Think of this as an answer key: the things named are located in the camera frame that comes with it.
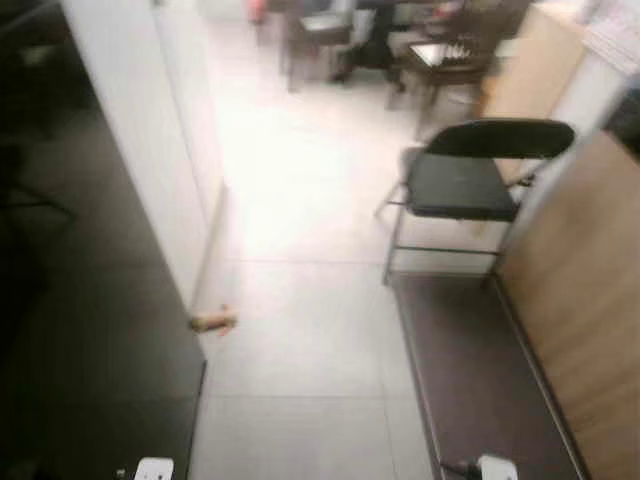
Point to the person in black clothes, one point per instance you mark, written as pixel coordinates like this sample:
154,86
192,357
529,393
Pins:
372,45

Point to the light wooden panel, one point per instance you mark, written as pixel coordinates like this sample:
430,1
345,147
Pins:
590,300

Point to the black folding chair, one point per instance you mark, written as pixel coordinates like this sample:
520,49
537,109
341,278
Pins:
460,185

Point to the small brown door stopper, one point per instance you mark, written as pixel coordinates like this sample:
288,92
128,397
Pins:
212,321

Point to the dark glossy cabinet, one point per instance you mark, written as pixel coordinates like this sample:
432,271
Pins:
80,330

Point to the white counter with papers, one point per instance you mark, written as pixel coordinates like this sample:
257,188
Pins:
612,35

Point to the tan wooden cabinet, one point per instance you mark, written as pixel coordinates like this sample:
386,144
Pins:
535,65

